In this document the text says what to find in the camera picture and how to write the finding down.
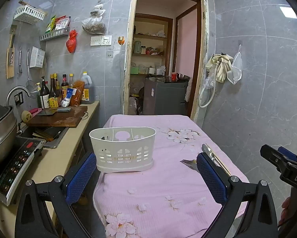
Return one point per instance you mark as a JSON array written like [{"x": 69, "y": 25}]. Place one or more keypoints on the metal sink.
[{"x": 49, "y": 136}]

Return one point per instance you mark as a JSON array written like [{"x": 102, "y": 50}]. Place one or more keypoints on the metal fork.
[{"x": 189, "y": 164}]

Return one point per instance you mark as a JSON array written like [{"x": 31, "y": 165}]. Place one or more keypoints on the wooden shelf unit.
[{"x": 151, "y": 55}]

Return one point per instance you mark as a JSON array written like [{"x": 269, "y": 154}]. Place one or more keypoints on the dark wooden cutting board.
[{"x": 61, "y": 120}]

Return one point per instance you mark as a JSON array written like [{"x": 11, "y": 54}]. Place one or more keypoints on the yellow-label soy sauce bottle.
[{"x": 53, "y": 99}]

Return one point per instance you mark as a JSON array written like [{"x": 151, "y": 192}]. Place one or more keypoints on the green box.
[{"x": 134, "y": 70}]

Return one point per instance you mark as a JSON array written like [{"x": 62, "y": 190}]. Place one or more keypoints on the round-bowl metal spoon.
[{"x": 208, "y": 150}]

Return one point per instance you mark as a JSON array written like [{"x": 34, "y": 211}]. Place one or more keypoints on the beige kitchen counter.
[{"x": 61, "y": 158}]

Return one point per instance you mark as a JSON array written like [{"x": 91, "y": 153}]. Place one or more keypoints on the clear yellow-cap bottle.
[{"x": 71, "y": 81}]

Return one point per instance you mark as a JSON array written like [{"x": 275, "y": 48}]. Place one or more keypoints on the white wall socket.
[{"x": 106, "y": 40}]

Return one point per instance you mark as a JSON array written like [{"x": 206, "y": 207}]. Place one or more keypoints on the hanging metal skimmer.
[{"x": 32, "y": 88}]

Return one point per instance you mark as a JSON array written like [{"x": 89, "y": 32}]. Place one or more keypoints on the beige rubber gloves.
[{"x": 221, "y": 65}]

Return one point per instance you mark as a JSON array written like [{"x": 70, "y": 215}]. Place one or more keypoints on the small white wall outlet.
[{"x": 109, "y": 54}]

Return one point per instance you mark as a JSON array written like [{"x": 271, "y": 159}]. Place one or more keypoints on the red plastic bag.
[{"x": 71, "y": 42}]

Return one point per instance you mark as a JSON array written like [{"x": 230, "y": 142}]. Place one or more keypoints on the white wall utensil holder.
[{"x": 37, "y": 57}]

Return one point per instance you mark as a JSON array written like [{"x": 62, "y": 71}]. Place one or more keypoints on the grey mini fridge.
[{"x": 163, "y": 96}]

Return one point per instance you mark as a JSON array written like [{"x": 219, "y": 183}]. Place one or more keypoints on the worn door frame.
[{"x": 204, "y": 54}]

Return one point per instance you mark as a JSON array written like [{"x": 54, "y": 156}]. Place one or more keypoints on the black wall socket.
[{"x": 19, "y": 98}]

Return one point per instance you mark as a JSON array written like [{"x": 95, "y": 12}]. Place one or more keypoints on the orange wall hook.
[{"x": 121, "y": 40}]

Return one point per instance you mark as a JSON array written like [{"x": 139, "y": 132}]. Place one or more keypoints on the metal faucet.
[{"x": 17, "y": 89}]

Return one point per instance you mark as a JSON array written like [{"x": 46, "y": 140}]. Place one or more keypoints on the black cleaver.
[{"x": 46, "y": 112}]

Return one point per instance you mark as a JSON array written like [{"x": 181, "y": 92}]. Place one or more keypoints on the hanging bamboo board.
[{"x": 10, "y": 67}]

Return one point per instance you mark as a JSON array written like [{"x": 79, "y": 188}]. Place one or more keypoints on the pink floral tablecloth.
[{"x": 163, "y": 191}]

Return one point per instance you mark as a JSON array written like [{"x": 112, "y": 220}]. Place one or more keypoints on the red-label sauce bottle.
[{"x": 64, "y": 85}]

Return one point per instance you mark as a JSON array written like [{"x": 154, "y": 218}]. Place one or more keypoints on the blue and white packet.
[{"x": 67, "y": 98}]

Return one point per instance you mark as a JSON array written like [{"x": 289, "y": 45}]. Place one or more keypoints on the orange noodle packet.
[{"x": 78, "y": 93}]

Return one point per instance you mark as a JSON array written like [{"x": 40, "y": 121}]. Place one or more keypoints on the grey wall shelf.
[{"x": 54, "y": 34}]

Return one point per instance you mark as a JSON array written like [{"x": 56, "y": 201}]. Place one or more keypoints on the induction cooker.
[{"x": 17, "y": 168}]

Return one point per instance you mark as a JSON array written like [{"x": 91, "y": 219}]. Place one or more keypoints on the green seasoning packet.
[{"x": 50, "y": 24}]

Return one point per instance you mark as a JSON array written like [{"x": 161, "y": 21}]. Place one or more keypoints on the red seasoning packet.
[{"x": 63, "y": 22}]

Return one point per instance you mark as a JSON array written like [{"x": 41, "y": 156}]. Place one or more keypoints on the dark pump sauce bottle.
[{"x": 44, "y": 94}]

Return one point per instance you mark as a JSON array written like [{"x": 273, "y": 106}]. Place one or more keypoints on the metal bowl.
[{"x": 182, "y": 76}]

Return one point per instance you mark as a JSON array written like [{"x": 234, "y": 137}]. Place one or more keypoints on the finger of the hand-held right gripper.
[
  {"x": 272, "y": 156},
  {"x": 288, "y": 153}
]

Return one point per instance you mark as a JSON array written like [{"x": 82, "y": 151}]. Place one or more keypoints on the pink brush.
[{"x": 35, "y": 111}]

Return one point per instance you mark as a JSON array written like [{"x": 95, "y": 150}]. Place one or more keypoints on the white light switch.
[{"x": 95, "y": 41}]

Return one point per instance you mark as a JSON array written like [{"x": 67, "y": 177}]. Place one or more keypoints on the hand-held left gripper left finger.
[{"x": 80, "y": 178}]

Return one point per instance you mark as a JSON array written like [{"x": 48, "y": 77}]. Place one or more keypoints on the white wall basket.
[{"x": 29, "y": 14}]

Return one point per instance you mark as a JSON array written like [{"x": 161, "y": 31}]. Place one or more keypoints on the clear plastic bag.
[{"x": 210, "y": 80}]

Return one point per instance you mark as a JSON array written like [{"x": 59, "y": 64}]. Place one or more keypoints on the white mesh bag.
[{"x": 235, "y": 68}]

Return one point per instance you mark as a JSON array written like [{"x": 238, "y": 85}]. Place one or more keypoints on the red cup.
[{"x": 174, "y": 76}]

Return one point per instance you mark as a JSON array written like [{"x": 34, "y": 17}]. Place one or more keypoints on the person's right hand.
[{"x": 286, "y": 209}]

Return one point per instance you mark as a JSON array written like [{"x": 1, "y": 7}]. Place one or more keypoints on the large cooking oil jug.
[{"x": 87, "y": 89}]

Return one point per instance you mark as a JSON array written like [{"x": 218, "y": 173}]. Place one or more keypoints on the pale green mug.
[{"x": 137, "y": 47}]

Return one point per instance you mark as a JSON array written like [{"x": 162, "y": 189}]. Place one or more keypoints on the clear bag of dried goods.
[{"x": 94, "y": 23}]

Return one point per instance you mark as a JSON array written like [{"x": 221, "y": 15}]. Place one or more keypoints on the white plastic utensil caddy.
[{"x": 125, "y": 151}]

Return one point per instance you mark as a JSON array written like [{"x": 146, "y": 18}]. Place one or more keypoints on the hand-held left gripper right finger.
[{"x": 210, "y": 178}]

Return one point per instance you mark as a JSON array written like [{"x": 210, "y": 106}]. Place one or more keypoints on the metal wok with lid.
[{"x": 1, "y": 133}]

